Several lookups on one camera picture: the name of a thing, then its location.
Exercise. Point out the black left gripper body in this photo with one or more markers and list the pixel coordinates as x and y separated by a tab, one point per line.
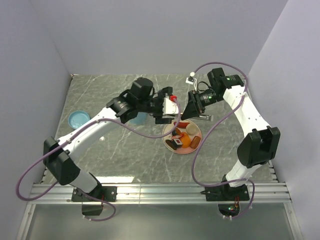
155	106

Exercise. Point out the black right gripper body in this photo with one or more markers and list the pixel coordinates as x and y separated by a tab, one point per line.
200	106

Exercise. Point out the steel serving tongs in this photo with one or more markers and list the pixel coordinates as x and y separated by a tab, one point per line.
203	116

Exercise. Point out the red sausage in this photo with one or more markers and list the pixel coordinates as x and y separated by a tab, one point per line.
184	125

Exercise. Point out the beige round dumpling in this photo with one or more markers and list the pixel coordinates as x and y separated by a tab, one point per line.
191	129

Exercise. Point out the light blue cylindrical container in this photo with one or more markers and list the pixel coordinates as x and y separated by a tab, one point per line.
139	119

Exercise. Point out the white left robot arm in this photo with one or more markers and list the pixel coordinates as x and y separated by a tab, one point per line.
62	153

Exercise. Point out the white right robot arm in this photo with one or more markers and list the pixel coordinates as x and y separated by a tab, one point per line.
260	141

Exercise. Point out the pink round plate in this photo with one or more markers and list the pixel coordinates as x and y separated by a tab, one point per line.
181	150

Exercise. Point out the orange fried shrimp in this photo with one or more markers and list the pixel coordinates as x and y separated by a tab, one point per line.
178	134

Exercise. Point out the brown grilled meat piece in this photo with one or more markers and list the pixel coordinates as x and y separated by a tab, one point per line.
195	142

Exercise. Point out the sushi roll red centre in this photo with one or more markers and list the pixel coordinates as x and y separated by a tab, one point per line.
177	143

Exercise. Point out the light blue round lid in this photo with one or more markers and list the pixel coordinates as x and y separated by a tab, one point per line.
77	119

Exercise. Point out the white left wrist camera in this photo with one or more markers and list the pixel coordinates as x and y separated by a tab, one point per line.
170	106

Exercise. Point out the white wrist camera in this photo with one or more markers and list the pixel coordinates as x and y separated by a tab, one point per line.
170	106
191	80

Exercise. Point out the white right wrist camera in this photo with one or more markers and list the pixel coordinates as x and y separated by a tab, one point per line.
191	80

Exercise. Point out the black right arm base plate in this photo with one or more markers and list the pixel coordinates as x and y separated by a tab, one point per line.
225	193

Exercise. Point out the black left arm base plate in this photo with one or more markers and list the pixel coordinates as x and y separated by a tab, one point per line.
106	193

